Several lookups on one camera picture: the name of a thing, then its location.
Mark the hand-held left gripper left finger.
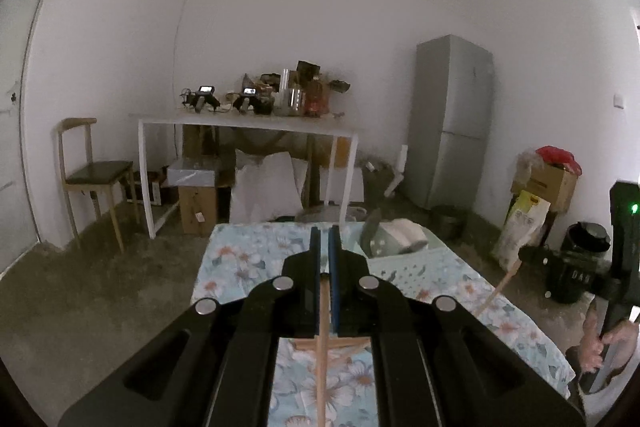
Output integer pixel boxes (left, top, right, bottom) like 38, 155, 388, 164
57, 227, 323, 427

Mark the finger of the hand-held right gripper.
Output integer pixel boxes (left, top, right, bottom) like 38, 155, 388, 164
517, 244, 551, 268

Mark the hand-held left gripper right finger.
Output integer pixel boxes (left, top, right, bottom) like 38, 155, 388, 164
327, 225, 586, 427

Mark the single wooden chopstick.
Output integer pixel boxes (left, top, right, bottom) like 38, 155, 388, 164
480, 263, 523, 320
315, 274, 332, 427

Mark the green star-cut utensil holder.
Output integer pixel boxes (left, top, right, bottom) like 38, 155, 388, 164
345, 221, 453, 292

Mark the person's right hand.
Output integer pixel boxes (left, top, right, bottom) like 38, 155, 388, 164
581, 320, 640, 372

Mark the yellow white sack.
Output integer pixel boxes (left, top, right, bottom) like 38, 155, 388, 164
492, 189, 551, 270

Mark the grey round pot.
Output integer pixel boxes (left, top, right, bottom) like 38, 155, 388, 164
296, 202, 370, 226

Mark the large brown cardboard box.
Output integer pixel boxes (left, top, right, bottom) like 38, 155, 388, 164
512, 162, 576, 214

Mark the floral blue blanket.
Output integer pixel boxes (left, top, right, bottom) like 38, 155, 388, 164
192, 221, 576, 427

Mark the white board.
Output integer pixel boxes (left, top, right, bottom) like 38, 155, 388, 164
320, 164, 366, 205

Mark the black bucket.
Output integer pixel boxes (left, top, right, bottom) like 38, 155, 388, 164
431, 205, 468, 240

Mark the white plastic sack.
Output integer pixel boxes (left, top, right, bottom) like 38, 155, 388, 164
230, 149, 308, 223

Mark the red plastic bag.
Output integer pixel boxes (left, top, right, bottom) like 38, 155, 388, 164
535, 146, 583, 175

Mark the white pipe piece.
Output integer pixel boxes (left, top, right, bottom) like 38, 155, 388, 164
385, 144, 408, 198

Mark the small brown cardboard box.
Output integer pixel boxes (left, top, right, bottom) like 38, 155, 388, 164
177, 185, 218, 236

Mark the grey refrigerator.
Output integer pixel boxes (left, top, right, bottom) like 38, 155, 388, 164
402, 34, 496, 210

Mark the white table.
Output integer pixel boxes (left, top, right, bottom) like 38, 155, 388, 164
130, 109, 362, 240

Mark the red brown jar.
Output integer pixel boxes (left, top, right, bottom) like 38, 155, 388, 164
306, 81, 331, 116

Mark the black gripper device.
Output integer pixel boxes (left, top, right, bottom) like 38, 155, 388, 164
180, 84, 221, 114
232, 87, 273, 115

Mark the dark small box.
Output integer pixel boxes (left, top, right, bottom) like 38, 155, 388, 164
125, 169, 163, 206

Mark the wooden chair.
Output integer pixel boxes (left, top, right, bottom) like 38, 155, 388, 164
57, 117, 142, 254

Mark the white door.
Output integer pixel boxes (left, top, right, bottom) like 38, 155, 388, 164
0, 0, 71, 280

